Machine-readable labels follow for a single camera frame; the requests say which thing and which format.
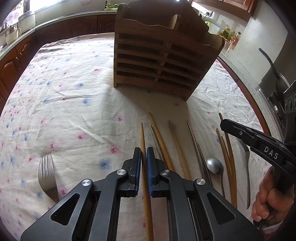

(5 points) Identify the dark metal chopstick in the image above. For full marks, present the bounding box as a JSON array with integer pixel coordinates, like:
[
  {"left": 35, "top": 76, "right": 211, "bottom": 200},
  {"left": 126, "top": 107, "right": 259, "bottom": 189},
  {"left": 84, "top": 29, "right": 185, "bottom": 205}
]
[{"left": 187, "top": 121, "right": 212, "bottom": 185}]

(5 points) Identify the silver spoon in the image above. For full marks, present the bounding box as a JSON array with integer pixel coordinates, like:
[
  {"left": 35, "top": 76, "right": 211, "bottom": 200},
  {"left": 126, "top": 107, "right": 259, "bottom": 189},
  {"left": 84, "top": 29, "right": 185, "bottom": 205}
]
[{"left": 206, "top": 157, "right": 225, "bottom": 197}]

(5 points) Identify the brown wooden chopstick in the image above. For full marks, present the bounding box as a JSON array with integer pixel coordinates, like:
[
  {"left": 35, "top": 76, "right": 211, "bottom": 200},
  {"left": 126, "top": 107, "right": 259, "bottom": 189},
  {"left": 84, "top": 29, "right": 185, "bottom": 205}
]
[
  {"left": 216, "top": 128, "right": 234, "bottom": 204},
  {"left": 218, "top": 112, "right": 238, "bottom": 208}
]

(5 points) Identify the long wooden chopstick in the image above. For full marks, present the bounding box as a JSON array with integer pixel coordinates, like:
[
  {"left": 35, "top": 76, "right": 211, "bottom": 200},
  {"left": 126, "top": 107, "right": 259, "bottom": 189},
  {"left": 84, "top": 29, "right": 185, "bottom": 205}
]
[{"left": 148, "top": 112, "right": 175, "bottom": 172}]

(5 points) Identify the worn wooden chopstick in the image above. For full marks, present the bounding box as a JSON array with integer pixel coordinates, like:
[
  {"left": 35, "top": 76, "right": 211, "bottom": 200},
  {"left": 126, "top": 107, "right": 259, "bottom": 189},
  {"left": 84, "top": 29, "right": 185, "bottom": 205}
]
[{"left": 168, "top": 120, "right": 191, "bottom": 180}]

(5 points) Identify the person's right hand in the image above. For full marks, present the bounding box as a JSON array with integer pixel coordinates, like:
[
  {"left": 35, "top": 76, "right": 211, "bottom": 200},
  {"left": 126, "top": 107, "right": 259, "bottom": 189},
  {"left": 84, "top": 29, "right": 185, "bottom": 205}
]
[{"left": 251, "top": 167, "right": 294, "bottom": 225}]

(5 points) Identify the black pan on stove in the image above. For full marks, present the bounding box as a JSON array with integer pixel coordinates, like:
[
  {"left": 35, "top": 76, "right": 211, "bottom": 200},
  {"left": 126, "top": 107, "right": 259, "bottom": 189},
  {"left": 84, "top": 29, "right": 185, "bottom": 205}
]
[{"left": 259, "top": 48, "right": 290, "bottom": 98}]

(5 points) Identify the floral white tablecloth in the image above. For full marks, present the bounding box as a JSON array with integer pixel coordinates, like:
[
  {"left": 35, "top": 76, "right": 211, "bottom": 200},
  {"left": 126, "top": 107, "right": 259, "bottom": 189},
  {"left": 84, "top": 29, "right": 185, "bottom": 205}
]
[{"left": 1, "top": 34, "right": 261, "bottom": 240}]

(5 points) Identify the condiment bottle rack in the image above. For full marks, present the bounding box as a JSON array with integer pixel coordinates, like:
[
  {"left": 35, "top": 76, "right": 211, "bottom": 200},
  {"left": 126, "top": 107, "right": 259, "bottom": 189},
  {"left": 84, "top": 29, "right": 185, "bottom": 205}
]
[{"left": 217, "top": 26, "right": 241, "bottom": 47}]

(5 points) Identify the wooden utensil holder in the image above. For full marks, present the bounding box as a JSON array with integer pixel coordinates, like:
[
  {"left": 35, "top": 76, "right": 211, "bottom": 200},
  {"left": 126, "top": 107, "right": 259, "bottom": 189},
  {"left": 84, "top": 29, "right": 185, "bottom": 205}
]
[{"left": 113, "top": 1, "right": 225, "bottom": 99}]

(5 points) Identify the small white electric pot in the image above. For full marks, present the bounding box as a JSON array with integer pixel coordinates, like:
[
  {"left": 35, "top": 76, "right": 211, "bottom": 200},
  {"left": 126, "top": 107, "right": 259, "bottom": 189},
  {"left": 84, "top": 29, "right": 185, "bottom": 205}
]
[{"left": 4, "top": 24, "right": 22, "bottom": 45}]

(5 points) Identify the white steamer pot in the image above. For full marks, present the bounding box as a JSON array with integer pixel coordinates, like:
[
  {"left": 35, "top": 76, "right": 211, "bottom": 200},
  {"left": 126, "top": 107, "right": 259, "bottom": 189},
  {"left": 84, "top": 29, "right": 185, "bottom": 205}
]
[{"left": 18, "top": 11, "right": 36, "bottom": 34}]

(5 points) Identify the green vegetable basket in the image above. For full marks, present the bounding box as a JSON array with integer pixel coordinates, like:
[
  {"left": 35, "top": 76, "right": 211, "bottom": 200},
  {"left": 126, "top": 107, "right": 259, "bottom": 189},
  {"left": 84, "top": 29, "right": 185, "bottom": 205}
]
[{"left": 104, "top": 4, "right": 119, "bottom": 11}]

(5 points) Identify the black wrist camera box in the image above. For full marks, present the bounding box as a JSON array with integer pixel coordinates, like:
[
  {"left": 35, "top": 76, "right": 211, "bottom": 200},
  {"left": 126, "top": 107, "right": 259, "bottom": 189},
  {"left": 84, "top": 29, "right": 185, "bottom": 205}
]
[{"left": 284, "top": 81, "right": 296, "bottom": 143}]

